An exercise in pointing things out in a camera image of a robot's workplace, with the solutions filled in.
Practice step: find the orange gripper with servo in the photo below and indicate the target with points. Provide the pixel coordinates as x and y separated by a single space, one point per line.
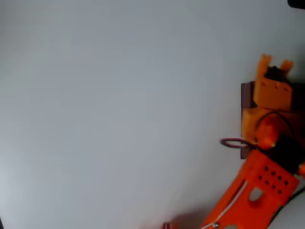
272 93

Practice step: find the red-orange robot arm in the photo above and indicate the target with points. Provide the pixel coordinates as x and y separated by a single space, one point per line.
250 190

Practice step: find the dark red box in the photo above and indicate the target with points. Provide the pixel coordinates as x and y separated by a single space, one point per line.
246 95

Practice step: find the black object at corner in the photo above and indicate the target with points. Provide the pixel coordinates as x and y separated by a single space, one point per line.
297 3

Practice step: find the dark edge object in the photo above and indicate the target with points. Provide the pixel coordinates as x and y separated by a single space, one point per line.
0 224

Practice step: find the orange forked camera mount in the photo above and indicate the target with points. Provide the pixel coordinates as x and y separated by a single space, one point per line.
271 97

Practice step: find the small black camera module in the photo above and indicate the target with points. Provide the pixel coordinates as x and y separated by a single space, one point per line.
274 74

